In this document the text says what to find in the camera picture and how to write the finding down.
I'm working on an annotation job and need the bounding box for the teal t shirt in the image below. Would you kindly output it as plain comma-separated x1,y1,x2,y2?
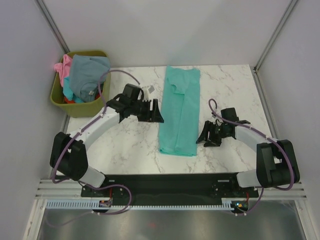
158,66,201,157

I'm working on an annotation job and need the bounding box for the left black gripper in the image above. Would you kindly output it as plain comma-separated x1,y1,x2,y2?
130,99,164,124

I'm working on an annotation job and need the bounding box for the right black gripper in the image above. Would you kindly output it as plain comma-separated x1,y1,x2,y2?
195,120,230,148

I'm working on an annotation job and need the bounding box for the orange red garment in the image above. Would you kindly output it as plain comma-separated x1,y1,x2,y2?
63,97,75,104

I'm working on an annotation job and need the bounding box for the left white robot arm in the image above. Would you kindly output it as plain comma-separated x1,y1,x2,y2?
49,83,164,197

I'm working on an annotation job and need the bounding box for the pink t shirt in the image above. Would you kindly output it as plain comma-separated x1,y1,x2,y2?
53,54,73,87

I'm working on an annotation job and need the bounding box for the aluminium frame rail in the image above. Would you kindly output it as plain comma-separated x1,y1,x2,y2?
35,179,307,201

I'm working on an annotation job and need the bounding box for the grey blue t shirt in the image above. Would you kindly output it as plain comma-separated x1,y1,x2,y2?
69,54,111,103

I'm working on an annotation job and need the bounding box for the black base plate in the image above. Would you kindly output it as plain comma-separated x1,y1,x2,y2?
81,173,259,207

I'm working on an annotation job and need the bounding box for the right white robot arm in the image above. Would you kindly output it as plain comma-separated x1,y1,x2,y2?
196,107,300,197

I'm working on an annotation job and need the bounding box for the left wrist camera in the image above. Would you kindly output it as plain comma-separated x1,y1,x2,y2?
142,85,155,99

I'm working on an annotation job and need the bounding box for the light blue cable duct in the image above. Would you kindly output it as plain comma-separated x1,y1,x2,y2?
46,199,234,211

